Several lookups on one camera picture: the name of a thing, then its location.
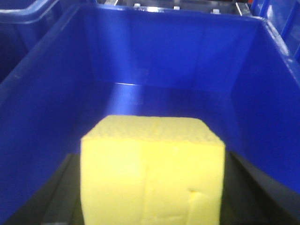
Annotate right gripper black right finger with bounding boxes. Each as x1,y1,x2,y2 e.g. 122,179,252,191
220,151,300,225

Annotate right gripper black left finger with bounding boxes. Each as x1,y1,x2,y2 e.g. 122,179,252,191
4,154,82,225

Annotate yellow foam block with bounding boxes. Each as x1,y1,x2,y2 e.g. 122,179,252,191
80,115,225,225

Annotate blue bin holding block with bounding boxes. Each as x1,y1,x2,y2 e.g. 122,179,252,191
0,4,300,225

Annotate neighbouring blue bin left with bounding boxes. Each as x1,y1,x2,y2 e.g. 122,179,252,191
0,0,62,81

